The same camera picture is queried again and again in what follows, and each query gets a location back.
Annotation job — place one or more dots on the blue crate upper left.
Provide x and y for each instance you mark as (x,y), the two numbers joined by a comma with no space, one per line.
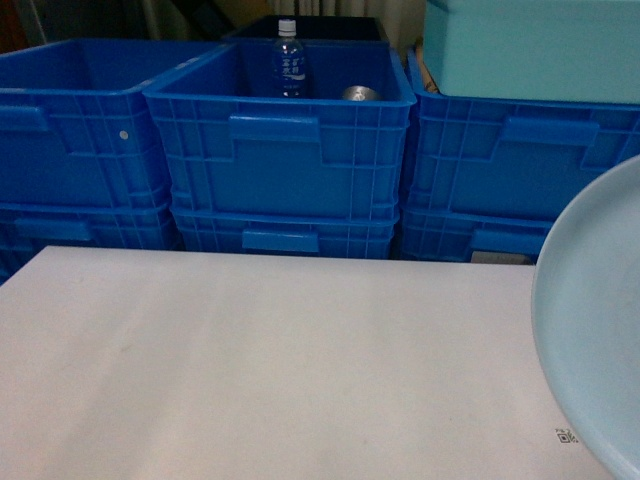
(75,126)

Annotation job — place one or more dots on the silver metal can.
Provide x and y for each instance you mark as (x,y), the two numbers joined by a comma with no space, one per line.
(361,93)

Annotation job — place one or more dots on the blue crate lower left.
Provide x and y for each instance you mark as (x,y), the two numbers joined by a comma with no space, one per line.
(27,229)

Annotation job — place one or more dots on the blue crate lower right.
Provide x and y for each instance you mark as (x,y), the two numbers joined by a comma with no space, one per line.
(429,235)

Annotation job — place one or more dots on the clear plastic water bottle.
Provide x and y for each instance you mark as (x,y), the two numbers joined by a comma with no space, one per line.
(288,61)

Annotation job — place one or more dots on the dark crate behind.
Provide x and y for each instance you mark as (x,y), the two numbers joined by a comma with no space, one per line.
(329,28)

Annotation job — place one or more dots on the blue crate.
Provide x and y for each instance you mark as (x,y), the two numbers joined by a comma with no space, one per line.
(236,233)
(75,126)
(508,158)
(27,229)
(429,235)
(232,145)

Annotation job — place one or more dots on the light blue round plate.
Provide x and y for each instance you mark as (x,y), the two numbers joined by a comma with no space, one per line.
(585,316)

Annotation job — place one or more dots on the blue crate upper right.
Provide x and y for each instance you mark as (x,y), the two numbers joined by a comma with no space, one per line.
(508,158)

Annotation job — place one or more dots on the blue crate lower middle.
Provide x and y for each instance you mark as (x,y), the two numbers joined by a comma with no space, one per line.
(236,233)

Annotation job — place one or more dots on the teal foam box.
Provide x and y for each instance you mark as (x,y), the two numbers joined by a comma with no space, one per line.
(579,51)

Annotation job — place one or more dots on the blue crate upper middle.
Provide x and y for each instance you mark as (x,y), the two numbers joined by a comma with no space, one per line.
(232,145)

